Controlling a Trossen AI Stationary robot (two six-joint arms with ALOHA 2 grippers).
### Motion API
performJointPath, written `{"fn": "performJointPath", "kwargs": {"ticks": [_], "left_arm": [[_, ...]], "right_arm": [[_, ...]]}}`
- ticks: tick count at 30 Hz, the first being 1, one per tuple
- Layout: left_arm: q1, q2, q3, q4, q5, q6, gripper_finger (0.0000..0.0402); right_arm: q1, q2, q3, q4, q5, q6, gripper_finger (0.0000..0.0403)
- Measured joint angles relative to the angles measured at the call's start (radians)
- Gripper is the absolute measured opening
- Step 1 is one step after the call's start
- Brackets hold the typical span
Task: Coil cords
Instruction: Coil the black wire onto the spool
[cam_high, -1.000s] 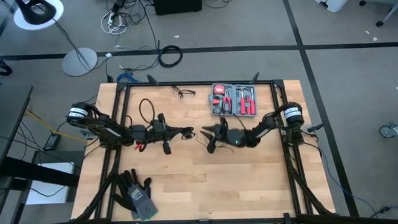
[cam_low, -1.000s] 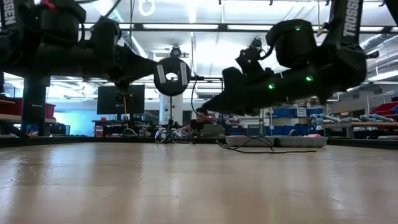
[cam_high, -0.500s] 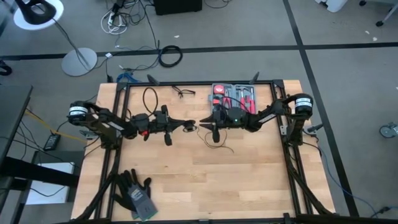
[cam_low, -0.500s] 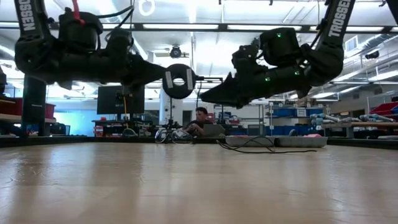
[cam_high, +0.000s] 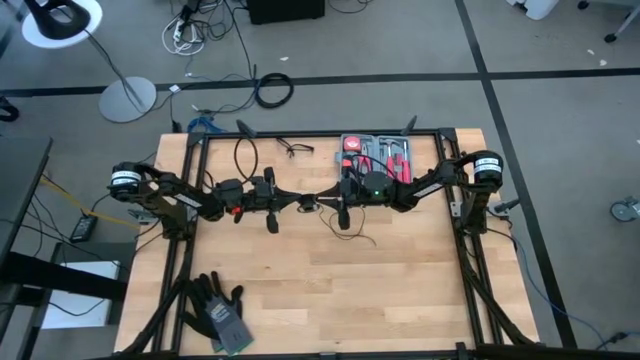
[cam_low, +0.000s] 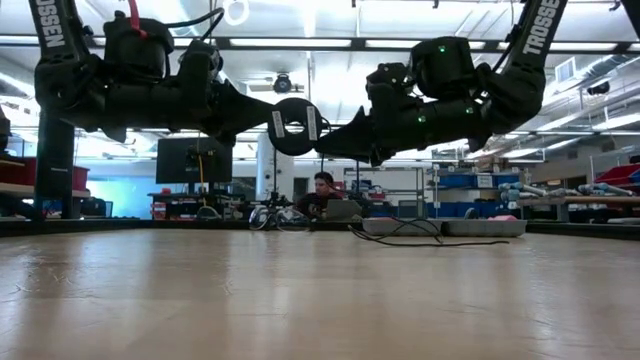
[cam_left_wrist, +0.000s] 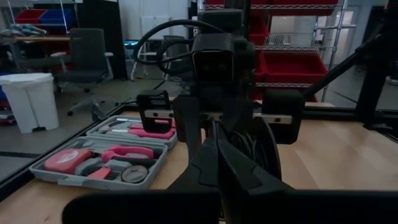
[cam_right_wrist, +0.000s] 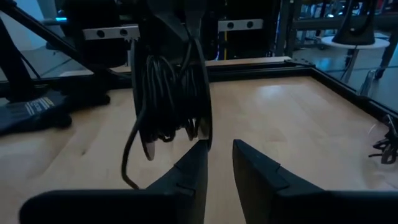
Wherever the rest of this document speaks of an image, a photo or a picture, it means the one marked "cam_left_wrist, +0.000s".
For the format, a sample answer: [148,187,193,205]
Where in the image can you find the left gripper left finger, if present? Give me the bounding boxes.
[62,121,223,224]

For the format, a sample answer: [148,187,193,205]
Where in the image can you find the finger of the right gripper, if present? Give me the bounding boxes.
[217,96,254,133]
[173,95,203,158]

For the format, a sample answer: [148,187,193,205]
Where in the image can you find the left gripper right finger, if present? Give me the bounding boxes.
[216,123,398,224]

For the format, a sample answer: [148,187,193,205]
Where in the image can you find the thin black cord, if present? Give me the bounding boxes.
[229,131,269,170]

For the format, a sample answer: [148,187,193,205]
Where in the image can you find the black round cord spool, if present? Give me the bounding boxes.
[228,117,283,182]

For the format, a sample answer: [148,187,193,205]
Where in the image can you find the red utility knife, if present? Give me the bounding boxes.
[86,166,113,181]

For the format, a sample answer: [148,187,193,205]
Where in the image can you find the grey plastic tool case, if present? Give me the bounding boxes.
[29,114,178,191]

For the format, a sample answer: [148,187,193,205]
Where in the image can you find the red tape measure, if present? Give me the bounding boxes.
[43,148,94,175]

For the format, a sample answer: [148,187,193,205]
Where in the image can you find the office chair base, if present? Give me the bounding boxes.
[49,27,115,121]

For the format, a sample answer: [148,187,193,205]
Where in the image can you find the white plastic object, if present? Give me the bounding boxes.
[0,72,60,134]

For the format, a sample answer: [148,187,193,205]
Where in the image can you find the wooden workbench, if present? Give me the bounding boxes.
[0,34,72,71]

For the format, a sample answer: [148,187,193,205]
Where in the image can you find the red storage bin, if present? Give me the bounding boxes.
[14,8,48,25]

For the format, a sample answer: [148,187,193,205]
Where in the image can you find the wire shelf with red bins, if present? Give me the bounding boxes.
[203,0,357,103]

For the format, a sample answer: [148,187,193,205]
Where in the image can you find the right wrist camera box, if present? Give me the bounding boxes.
[190,32,254,85]

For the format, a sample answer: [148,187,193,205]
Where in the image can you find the red handled screwdriver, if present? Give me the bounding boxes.
[115,118,177,129]

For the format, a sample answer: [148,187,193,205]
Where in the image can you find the red handled pliers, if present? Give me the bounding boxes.
[99,144,157,165]

